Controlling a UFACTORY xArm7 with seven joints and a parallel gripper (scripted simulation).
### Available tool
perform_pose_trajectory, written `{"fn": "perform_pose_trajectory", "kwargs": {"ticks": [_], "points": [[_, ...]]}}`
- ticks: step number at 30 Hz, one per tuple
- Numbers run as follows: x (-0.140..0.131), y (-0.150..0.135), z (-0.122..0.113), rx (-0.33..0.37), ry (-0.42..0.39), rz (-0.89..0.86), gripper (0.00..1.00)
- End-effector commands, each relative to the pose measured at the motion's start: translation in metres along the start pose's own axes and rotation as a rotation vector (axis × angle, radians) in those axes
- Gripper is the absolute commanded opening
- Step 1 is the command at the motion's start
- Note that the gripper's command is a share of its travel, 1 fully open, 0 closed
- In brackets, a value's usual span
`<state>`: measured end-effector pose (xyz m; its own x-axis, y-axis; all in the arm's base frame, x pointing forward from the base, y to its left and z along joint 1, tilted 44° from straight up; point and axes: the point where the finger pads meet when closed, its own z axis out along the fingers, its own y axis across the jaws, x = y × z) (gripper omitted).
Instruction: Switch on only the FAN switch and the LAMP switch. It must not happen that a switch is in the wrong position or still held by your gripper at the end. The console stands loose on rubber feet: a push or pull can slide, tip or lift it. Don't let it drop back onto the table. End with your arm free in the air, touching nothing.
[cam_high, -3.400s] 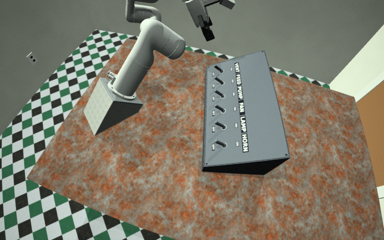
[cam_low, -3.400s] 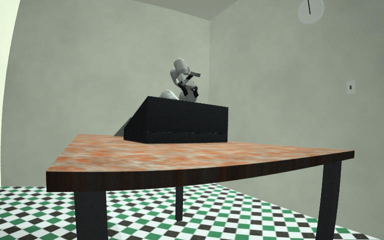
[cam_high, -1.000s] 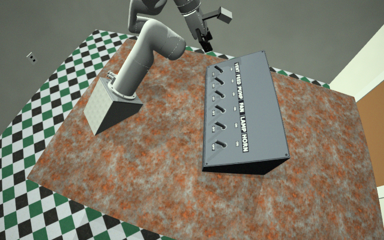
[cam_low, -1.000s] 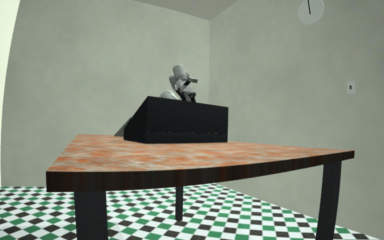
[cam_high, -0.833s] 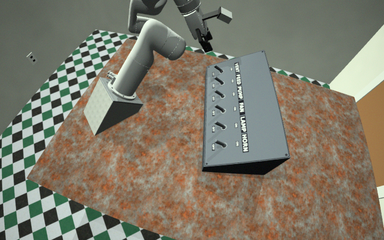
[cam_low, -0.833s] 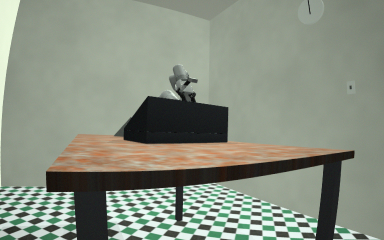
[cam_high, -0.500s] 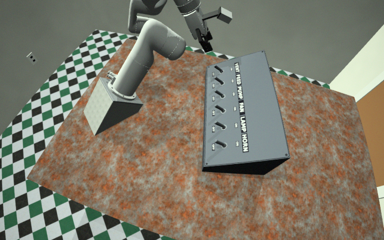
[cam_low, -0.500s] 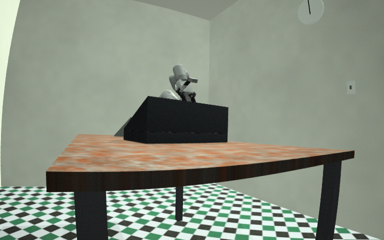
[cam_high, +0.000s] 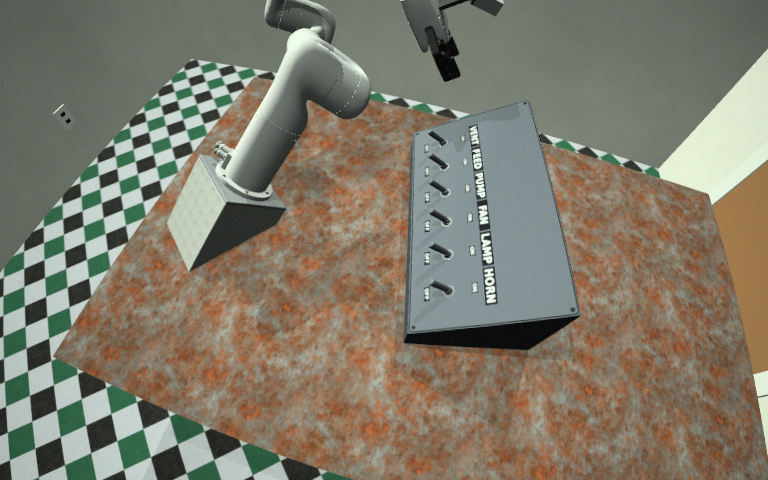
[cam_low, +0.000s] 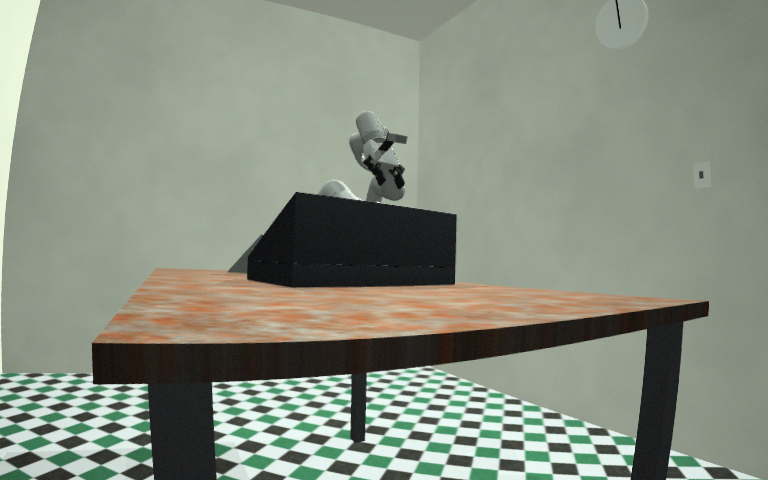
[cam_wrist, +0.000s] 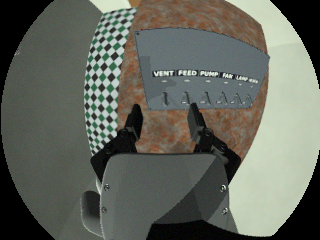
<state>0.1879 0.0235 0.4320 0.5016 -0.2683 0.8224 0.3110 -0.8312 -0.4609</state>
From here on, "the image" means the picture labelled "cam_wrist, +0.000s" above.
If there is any grey switch console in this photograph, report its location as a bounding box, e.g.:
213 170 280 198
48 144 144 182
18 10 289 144
133 27 270 111

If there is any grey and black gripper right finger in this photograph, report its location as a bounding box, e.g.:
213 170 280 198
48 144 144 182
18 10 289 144
187 103 241 185

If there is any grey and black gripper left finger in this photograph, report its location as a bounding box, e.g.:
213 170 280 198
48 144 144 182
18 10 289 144
90 104 143 184

